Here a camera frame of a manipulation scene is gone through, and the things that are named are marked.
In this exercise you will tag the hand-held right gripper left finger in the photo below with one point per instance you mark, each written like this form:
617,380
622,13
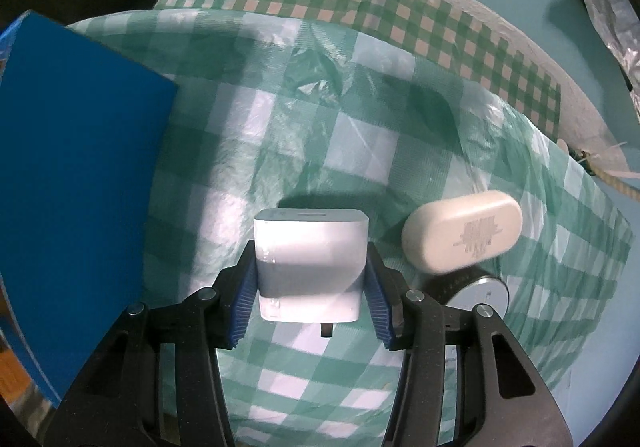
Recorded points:
240,312

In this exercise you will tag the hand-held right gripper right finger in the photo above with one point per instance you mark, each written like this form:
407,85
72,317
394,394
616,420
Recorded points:
378,312

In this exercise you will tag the white cube charger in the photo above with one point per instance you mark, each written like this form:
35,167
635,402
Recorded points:
310,272

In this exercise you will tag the round silver disc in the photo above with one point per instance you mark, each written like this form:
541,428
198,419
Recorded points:
475,294

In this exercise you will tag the white oval case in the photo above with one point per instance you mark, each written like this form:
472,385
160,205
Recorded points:
450,232

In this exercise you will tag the green checkered plastic tablecloth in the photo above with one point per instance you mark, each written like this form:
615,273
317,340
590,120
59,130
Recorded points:
325,127

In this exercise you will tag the blue box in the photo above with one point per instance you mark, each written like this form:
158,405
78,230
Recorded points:
75,177

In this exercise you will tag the small-check green cloth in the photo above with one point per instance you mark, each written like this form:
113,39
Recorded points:
350,2

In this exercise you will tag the silver foil sheet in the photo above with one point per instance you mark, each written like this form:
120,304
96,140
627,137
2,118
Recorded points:
605,12

